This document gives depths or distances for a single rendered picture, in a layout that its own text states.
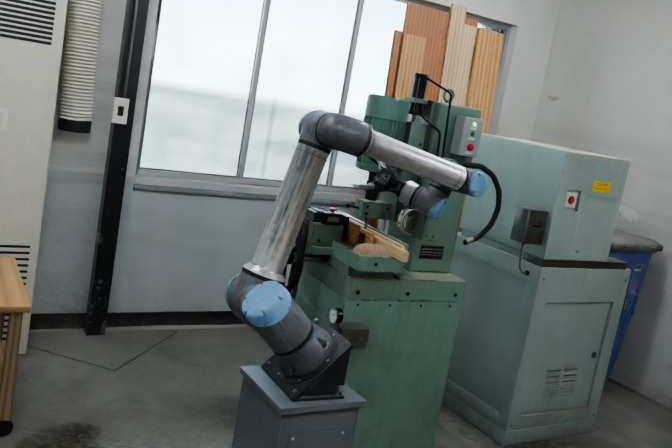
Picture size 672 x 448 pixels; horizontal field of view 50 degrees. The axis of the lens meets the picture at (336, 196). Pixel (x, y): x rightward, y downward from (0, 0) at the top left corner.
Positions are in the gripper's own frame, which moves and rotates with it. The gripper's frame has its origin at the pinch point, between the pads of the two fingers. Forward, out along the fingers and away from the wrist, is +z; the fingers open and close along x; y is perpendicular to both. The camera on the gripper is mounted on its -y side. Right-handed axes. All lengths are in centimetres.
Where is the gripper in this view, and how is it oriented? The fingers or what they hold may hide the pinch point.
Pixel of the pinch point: (361, 168)
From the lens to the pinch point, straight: 281.0
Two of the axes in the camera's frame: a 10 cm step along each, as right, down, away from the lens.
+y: -2.8, -2.1, -9.4
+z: -8.2, -4.5, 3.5
